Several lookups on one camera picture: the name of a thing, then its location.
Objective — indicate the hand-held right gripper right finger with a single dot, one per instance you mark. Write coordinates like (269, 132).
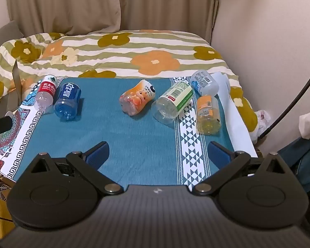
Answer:
(220, 155)

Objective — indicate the blue white label bottle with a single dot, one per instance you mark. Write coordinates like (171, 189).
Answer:
(204, 82)

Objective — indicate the grey headboard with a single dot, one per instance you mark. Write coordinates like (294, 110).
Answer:
(3, 33)

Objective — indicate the beige curtain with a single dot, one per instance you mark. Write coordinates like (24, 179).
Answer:
(92, 5)

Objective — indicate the floral striped blanket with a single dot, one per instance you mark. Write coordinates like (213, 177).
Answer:
(134, 54)

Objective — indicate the orange cartoon print bottle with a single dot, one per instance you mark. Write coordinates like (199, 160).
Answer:
(138, 98)

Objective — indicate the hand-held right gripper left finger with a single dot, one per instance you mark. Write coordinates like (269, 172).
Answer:
(97, 155)

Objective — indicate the blue patterned tablecloth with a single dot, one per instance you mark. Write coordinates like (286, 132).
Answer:
(134, 139)

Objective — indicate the blue plastic bottle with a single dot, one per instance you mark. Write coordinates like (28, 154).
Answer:
(67, 100)

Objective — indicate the white paper sheet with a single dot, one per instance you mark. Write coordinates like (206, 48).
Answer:
(229, 103)

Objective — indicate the dark blue clothing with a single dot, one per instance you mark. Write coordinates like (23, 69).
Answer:
(303, 160)

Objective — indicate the orange label clear bottle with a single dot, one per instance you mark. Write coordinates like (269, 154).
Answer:
(208, 113)

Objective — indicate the open grey laptop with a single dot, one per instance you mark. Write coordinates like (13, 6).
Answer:
(17, 82)

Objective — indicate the green label clear bottle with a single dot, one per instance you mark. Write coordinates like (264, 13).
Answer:
(173, 101)

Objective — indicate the red label clear bottle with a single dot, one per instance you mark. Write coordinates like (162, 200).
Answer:
(45, 91)

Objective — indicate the white plastic bag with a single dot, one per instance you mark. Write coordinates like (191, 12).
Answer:
(263, 124)

